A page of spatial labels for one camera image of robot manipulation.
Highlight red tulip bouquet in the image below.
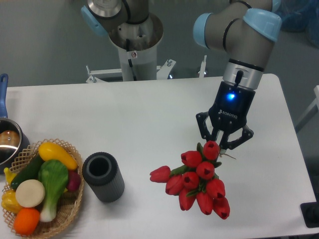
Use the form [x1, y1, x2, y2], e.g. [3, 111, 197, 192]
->
[150, 141, 230, 220]

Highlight white metal base frame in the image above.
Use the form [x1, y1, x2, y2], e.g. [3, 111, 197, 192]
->
[86, 55, 207, 83]

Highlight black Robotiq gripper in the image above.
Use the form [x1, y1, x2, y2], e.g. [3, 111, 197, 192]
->
[196, 81, 255, 150]

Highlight red radish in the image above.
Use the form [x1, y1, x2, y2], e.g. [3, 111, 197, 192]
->
[66, 171, 81, 192]

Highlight white table leg frame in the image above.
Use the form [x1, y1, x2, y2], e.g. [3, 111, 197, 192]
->
[295, 85, 319, 133]

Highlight yellow banana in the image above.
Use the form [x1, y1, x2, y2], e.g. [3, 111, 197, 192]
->
[3, 167, 16, 185]

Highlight green bok choy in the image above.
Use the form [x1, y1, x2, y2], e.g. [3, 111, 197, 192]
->
[38, 159, 68, 223]

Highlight yellow bell pepper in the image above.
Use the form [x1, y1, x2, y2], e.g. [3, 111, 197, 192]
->
[1, 189, 23, 214]

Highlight black device at table edge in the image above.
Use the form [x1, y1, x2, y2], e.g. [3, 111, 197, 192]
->
[300, 202, 319, 228]

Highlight blue handled saucepan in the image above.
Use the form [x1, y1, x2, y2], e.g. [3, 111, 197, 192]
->
[0, 73, 29, 175]

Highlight yellow squash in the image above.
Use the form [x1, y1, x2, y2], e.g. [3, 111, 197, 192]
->
[38, 142, 78, 170]

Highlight woven wicker basket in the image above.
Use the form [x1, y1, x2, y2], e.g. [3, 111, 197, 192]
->
[0, 139, 84, 239]

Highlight dark grey ribbed vase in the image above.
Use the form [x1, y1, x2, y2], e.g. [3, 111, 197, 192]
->
[82, 152, 125, 203]

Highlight cream round bun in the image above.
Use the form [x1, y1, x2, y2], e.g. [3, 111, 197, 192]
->
[15, 179, 45, 208]

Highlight dark green cucumber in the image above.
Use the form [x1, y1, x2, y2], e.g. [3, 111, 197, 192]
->
[10, 154, 44, 190]

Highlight orange fruit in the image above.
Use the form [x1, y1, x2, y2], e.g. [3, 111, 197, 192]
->
[13, 208, 40, 236]

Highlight blue plastic bags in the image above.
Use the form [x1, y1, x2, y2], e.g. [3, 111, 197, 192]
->
[275, 0, 319, 48]

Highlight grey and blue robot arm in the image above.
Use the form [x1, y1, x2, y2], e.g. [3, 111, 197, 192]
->
[81, 0, 282, 152]

